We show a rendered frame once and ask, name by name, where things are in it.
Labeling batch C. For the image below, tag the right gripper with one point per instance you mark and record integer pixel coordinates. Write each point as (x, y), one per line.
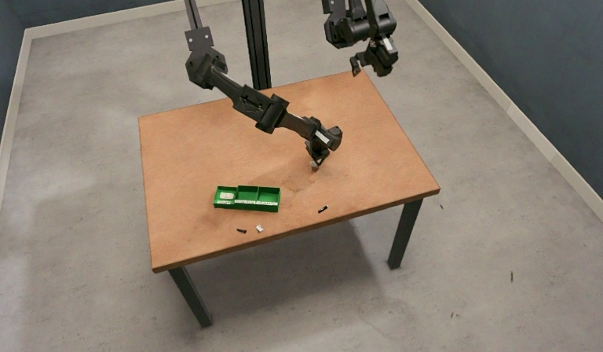
(315, 153)

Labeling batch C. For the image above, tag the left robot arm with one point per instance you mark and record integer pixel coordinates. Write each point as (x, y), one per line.
(380, 30)

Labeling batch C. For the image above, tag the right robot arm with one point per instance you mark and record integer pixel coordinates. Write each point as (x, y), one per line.
(268, 112)

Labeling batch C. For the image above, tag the green three-compartment sorting bin rack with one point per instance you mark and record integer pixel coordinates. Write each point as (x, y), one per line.
(245, 196)

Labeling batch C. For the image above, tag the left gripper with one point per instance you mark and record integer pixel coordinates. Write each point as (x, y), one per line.
(355, 65)

